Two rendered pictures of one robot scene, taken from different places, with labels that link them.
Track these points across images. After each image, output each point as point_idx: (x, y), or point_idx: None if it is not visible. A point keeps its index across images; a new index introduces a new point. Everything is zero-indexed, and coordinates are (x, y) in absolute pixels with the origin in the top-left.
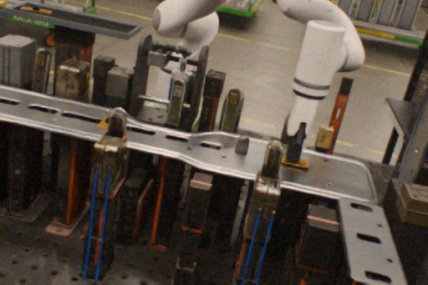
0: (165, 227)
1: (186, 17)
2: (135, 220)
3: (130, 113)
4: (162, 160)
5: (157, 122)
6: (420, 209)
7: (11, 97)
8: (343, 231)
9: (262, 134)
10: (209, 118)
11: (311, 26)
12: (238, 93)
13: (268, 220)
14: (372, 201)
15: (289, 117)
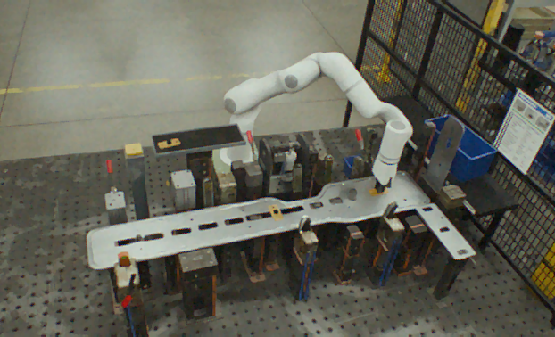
0: (318, 250)
1: (258, 102)
2: None
3: (267, 192)
4: None
5: (283, 190)
6: (455, 201)
7: (207, 220)
8: (433, 231)
9: (285, 133)
10: (310, 174)
11: (393, 131)
12: (331, 158)
13: (399, 240)
14: (427, 201)
15: (363, 161)
